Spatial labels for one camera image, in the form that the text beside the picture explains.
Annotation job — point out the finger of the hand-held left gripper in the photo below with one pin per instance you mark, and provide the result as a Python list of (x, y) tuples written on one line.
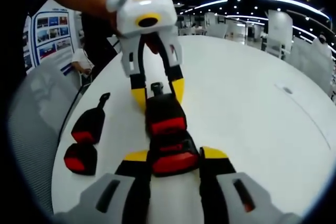
[(132, 58), (173, 56)]

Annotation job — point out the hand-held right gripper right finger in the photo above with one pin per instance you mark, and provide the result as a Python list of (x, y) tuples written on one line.
[(223, 179)]

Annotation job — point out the grey mesh office chair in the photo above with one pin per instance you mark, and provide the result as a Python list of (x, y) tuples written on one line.
[(36, 119)]

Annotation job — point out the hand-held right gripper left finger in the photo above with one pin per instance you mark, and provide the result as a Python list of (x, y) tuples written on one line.
[(123, 182)]

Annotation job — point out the white office chair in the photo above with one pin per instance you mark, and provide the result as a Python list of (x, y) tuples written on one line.
[(309, 61)]

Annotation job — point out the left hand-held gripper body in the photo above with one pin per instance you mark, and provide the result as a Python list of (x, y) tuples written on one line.
[(147, 6)]

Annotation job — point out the white blue poster board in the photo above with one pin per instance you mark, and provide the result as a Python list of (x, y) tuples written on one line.
[(52, 35)]

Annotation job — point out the person's body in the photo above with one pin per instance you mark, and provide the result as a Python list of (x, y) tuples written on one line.
[(97, 43)]

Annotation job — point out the black red seat belt buckle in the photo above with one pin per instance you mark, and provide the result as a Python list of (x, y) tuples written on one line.
[(165, 115), (89, 121), (80, 158)]

